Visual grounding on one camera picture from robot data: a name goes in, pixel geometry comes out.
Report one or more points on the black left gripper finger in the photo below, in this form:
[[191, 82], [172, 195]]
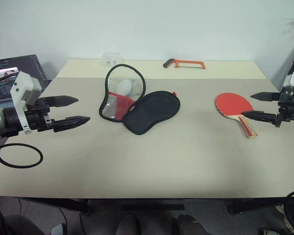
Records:
[[68, 123], [62, 101]]

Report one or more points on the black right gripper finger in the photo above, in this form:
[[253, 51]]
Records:
[[259, 116], [265, 96]]

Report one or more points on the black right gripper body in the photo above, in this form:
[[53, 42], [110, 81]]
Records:
[[287, 107]]

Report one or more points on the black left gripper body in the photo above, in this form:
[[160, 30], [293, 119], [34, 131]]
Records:
[[38, 115]]

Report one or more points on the red table tennis paddle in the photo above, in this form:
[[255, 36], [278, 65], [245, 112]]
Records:
[[231, 104]]

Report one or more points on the red and black mesh bag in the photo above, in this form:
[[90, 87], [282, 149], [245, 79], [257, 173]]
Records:
[[152, 110]]

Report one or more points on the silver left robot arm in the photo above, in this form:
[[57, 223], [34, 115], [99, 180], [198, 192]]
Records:
[[11, 118]]

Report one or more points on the grey laptop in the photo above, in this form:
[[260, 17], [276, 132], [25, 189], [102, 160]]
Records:
[[31, 66]]

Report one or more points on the white ball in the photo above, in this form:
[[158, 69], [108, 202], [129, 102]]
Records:
[[123, 86]]

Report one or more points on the clear plastic box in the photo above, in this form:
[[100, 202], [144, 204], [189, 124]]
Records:
[[111, 59]]

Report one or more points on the orange hacksaw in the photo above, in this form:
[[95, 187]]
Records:
[[191, 62]]

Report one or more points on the small white object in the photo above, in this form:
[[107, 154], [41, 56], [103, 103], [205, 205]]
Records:
[[58, 229]]

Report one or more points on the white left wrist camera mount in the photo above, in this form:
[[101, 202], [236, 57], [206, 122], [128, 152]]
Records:
[[20, 84]]

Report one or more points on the black table frame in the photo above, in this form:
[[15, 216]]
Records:
[[71, 205]]

